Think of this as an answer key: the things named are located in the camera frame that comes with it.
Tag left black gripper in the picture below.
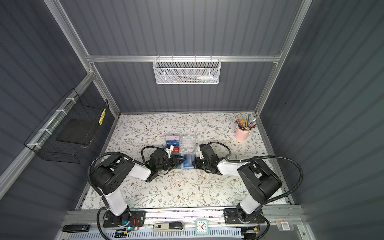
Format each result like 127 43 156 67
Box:
156 154 187 173

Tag blue leather card holder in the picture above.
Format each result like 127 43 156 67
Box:
181 154 196 170

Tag clear acrylic organizer box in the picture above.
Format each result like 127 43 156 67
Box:
166 132 198 154

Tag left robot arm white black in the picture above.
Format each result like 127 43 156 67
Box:
87 147 187 217

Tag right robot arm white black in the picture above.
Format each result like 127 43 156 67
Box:
192 142 282 218

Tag red card in organizer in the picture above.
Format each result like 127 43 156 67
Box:
172 147 180 153

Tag blue card in organizer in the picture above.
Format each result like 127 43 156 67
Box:
166 141 180 147

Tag pink card in organizer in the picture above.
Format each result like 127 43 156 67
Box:
166 135 180 142

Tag floral patterned table mat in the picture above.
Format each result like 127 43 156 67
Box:
107 113 267 208

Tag pink pencil cup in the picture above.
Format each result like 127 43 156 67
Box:
235 126 252 142

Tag coloured pencils in cup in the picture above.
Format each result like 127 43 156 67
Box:
235 114 257 131

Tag small teal desk clock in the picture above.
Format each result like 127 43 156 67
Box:
195 219 209 235

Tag pens in white basket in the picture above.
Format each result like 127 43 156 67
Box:
177 75 219 83

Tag yellow tag on basket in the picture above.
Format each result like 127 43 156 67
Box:
98 109 106 125

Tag black flat pad in basket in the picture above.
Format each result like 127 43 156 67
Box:
57 119 98 146

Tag small clear packet with label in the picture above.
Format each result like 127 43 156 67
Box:
275 219 295 232

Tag black stapler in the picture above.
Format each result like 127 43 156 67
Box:
62 224 91 233

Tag left wrist camera white housing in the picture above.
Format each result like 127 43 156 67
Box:
166 145 174 159

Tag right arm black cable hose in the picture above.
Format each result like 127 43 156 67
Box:
207 141 304 240

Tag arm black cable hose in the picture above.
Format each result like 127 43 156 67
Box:
207 141 304 240
87 145 164 240

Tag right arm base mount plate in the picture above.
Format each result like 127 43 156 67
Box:
223 208 265 225

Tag silver black device on rail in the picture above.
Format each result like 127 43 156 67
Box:
153 222 185 232

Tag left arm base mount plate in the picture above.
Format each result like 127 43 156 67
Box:
103 211 147 228

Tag white wire mesh basket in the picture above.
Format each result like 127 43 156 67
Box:
153 58 222 85

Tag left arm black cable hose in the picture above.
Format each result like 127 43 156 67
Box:
87 145 164 240

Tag black wire wall basket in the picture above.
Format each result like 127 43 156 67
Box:
24 90 109 164

